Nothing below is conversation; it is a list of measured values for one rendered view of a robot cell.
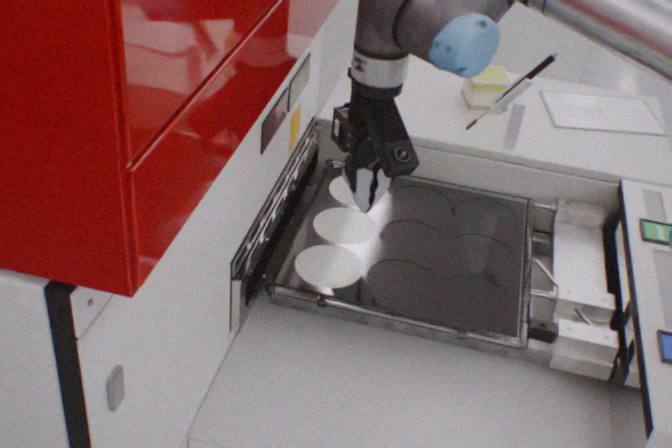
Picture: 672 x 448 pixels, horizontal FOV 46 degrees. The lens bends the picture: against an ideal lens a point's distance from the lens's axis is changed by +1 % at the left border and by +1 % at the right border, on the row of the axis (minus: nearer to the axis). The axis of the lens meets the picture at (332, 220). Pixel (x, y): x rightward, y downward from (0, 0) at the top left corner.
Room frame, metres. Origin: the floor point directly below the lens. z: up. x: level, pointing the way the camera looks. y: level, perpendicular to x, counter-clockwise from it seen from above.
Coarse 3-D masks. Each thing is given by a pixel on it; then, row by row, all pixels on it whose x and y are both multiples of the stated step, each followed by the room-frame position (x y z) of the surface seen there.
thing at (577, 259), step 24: (552, 240) 1.08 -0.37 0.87; (576, 240) 1.07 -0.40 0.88; (600, 240) 1.07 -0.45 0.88; (552, 264) 1.01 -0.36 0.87; (576, 264) 1.00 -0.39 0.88; (600, 264) 1.01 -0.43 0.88; (552, 288) 0.94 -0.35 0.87; (600, 288) 0.95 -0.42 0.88; (552, 312) 0.89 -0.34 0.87; (552, 360) 0.79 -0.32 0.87; (576, 360) 0.79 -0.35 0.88; (600, 360) 0.79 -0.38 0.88
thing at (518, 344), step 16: (272, 288) 0.84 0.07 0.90; (288, 288) 0.84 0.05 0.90; (336, 304) 0.82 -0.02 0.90; (352, 304) 0.82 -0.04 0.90; (400, 320) 0.81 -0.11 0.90; (416, 320) 0.81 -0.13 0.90; (432, 320) 0.81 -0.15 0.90; (464, 336) 0.79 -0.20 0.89; (480, 336) 0.79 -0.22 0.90; (496, 336) 0.79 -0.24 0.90
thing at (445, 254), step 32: (320, 192) 1.10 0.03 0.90; (416, 192) 1.13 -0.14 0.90; (448, 192) 1.14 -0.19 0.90; (384, 224) 1.03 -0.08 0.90; (416, 224) 1.04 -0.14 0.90; (448, 224) 1.05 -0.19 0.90; (480, 224) 1.06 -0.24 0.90; (512, 224) 1.07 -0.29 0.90; (288, 256) 0.92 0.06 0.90; (384, 256) 0.94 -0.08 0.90; (416, 256) 0.95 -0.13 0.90; (448, 256) 0.96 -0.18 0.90; (480, 256) 0.97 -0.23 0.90; (512, 256) 0.98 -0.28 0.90; (320, 288) 0.85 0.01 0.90; (352, 288) 0.86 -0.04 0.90; (384, 288) 0.87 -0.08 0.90; (416, 288) 0.88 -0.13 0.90; (448, 288) 0.88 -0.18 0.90; (480, 288) 0.89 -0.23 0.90; (512, 288) 0.90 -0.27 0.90; (448, 320) 0.81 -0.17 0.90; (480, 320) 0.82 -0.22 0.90; (512, 320) 0.83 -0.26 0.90
